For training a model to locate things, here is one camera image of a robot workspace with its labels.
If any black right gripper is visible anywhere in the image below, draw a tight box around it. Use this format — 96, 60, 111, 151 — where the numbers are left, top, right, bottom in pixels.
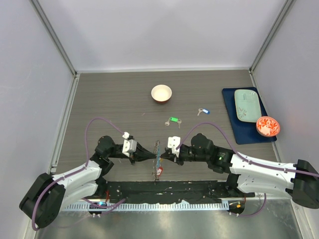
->
161, 146, 209, 166

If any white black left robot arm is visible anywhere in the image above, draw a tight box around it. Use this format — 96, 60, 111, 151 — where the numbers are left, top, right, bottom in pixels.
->
19, 136, 156, 231

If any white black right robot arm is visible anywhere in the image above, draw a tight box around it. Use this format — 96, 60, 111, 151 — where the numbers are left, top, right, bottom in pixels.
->
161, 133, 319, 209

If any red key tag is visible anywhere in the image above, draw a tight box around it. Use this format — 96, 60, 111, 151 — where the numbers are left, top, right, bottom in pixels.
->
157, 167, 163, 176

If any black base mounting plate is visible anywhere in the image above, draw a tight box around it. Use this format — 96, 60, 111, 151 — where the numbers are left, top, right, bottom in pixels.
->
82, 179, 255, 204

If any green tag key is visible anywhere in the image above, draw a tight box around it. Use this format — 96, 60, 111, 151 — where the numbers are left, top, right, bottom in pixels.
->
164, 117, 182, 127

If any blue tag key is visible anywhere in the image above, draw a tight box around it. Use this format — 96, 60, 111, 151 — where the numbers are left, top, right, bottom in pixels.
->
197, 108, 210, 116

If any red bowl white inside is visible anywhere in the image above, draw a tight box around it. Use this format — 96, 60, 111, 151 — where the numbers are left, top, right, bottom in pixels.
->
151, 85, 172, 104

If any pale green rectangular plate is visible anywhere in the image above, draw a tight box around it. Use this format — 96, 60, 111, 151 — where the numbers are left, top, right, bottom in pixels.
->
234, 89, 262, 123

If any orange white patterned bowl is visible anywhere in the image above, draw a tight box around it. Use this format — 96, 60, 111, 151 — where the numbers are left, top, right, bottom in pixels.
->
256, 116, 281, 137

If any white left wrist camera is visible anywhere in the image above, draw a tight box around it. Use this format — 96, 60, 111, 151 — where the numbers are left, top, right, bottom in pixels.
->
122, 132, 137, 157

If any perforated cable duct strip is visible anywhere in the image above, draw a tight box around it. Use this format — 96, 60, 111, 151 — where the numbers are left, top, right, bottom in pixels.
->
63, 201, 229, 212

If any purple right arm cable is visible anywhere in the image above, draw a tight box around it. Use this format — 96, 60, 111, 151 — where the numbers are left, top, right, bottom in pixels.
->
176, 121, 319, 218

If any aluminium frame rail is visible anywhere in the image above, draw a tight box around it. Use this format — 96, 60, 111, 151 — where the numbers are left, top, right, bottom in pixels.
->
28, 0, 80, 80

